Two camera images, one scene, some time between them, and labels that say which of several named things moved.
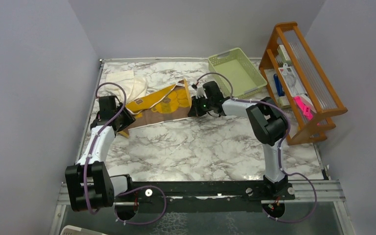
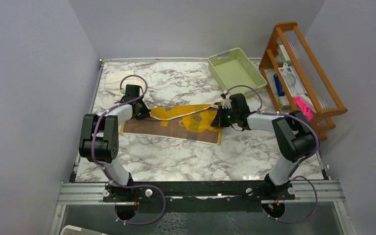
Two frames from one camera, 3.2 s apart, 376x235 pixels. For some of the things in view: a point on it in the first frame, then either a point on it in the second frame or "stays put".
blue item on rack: x=278 y=84 stays put
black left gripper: x=129 y=119 -> x=145 y=113
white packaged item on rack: x=292 y=81 stays put
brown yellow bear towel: x=169 y=104 -> x=192 y=123
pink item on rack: x=306 y=109 stays put
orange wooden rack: x=299 y=86 stays put
